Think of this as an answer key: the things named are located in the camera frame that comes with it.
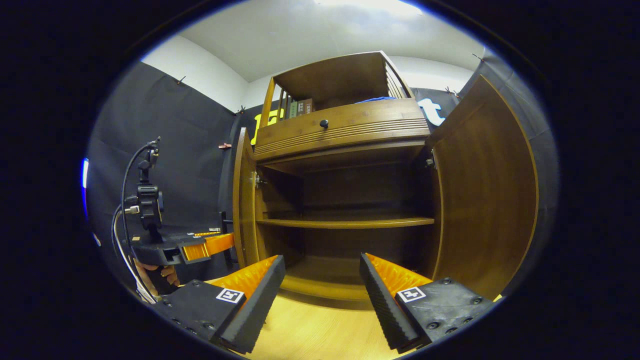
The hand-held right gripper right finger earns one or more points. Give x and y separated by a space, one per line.
385 305

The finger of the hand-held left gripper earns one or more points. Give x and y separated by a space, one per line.
207 233
217 245

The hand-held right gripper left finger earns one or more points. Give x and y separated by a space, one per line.
260 305

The wooden shoe cabinet door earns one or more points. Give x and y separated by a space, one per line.
244 210
485 200

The metal door hinge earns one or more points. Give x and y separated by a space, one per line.
257 180
430 161

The wooden cabinet shelf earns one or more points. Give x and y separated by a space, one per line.
350 223

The black backdrop cloth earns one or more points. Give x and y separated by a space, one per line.
165 125

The green book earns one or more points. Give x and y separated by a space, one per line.
293 110

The wooden drawer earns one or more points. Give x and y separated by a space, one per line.
360 117

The blue cloth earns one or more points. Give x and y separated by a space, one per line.
375 100

